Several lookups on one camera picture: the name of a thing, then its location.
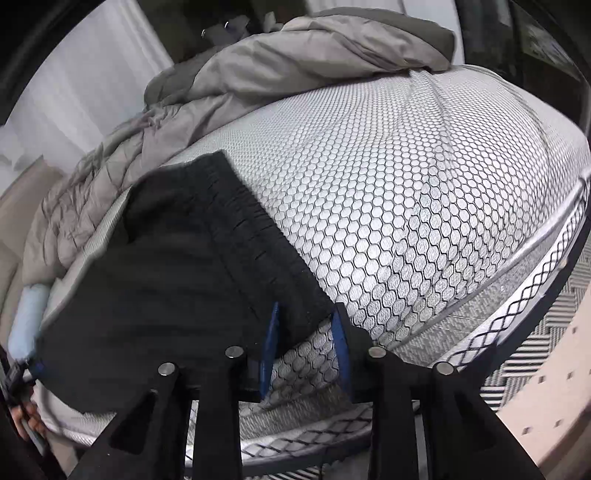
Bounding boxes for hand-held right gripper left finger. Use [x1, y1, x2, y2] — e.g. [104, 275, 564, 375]
[69, 302, 281, 480]

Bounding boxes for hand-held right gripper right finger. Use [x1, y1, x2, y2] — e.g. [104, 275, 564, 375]
[332, 304, 546, 480]

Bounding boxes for black pants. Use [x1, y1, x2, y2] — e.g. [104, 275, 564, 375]
[34, 151, 338, 414]

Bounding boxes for person's left hand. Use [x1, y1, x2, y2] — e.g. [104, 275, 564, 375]
[11, 399, 47, 441]

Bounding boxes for light blue bolster roll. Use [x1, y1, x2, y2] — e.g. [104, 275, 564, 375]
[7, 284, 49, 361]

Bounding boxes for honeycomb patterned mattress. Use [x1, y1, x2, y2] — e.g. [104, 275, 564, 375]
[37, 65, 591, 464]

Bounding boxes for beige pegboard panel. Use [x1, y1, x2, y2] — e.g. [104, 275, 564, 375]
[496, 318, 591, 480]

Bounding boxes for white curtain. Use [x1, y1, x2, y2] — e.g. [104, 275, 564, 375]
[0, 0, 174, 171]

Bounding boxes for grey duvet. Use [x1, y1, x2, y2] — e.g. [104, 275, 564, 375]
[21, 14, 458, 284]

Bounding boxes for dark cabinet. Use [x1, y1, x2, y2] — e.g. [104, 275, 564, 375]
[457, 0, 591, 86]

